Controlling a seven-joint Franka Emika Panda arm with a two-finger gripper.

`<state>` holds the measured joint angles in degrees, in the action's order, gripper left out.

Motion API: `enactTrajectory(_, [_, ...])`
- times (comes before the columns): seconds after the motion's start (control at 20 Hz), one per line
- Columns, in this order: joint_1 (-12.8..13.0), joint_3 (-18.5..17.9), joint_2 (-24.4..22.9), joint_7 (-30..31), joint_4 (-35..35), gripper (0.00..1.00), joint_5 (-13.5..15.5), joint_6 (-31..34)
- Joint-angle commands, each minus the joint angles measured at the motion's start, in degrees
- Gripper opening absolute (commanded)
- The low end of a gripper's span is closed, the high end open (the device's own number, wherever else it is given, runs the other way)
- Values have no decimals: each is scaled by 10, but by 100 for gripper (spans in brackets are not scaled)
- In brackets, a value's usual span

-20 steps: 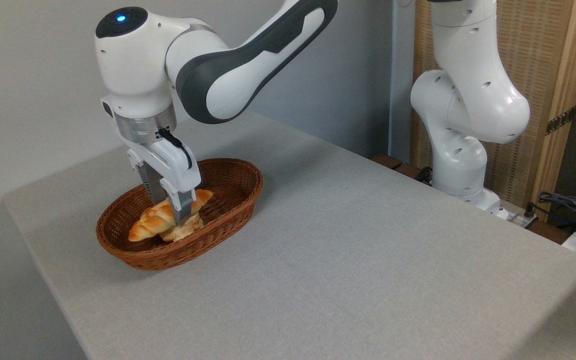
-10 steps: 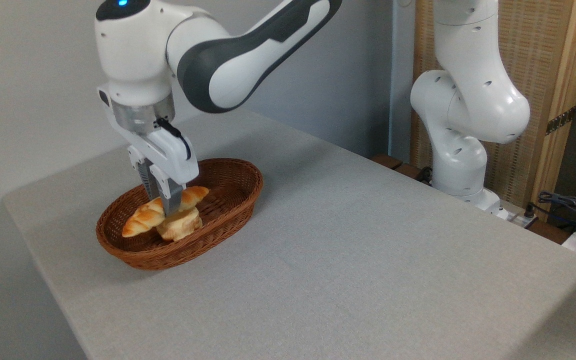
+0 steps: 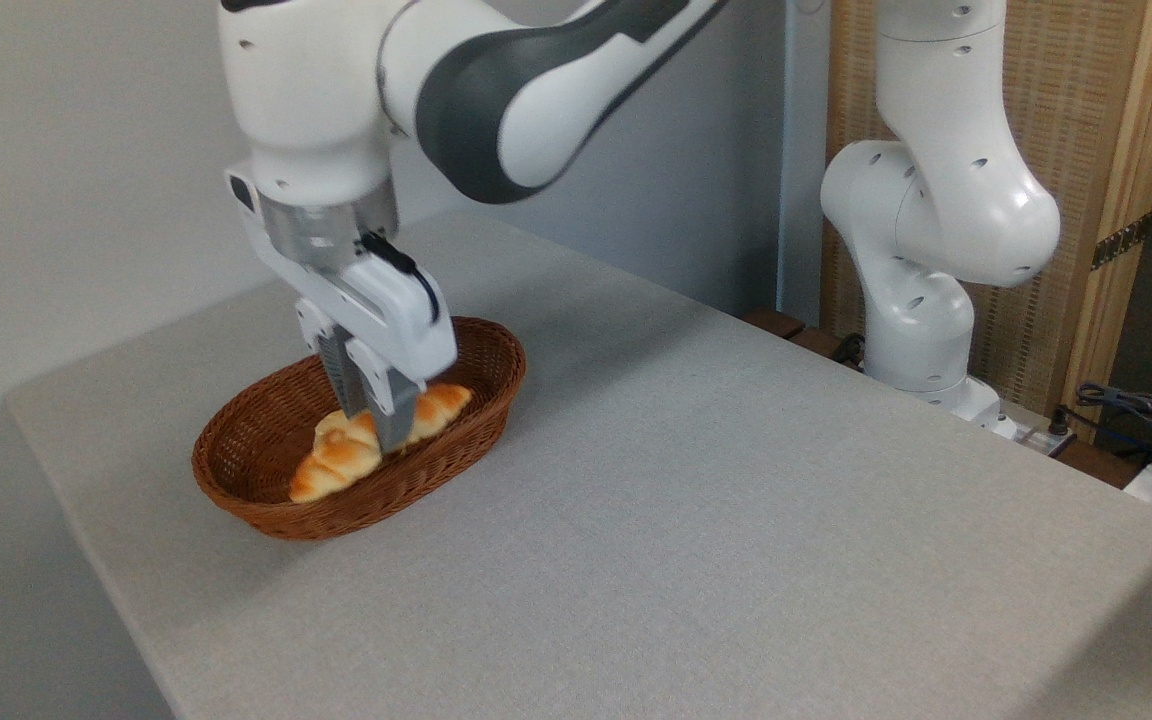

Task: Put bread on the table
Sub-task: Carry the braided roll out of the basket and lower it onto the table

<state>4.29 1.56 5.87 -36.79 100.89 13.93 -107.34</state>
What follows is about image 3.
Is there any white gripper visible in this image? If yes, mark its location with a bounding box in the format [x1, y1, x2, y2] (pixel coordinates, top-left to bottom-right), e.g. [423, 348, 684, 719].
[225, 167, 459, 454]

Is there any golden braided bread roll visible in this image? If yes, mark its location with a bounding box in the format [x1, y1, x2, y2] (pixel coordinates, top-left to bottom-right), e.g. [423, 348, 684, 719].
[288, 382, 474, 504]

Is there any brown oval wicker basket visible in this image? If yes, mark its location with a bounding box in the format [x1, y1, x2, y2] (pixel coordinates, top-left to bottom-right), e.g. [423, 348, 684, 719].
[191, 317, 528, 542]

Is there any wooden woven folding screen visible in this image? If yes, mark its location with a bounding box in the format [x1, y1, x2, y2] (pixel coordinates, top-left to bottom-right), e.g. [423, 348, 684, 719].
[820, 0, 1152, 442]

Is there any black metal screen hinge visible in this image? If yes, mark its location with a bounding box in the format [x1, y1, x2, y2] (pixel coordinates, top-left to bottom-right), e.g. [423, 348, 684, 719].
[1091, 212, 1152, 272]

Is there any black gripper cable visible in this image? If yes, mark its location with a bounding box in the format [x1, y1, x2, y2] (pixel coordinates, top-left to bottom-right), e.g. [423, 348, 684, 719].
[355, 231, 441, 324]

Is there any dark cable bundle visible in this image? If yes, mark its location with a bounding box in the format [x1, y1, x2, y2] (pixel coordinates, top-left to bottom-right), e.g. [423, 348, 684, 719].
[1051, 381, 1152, 463]

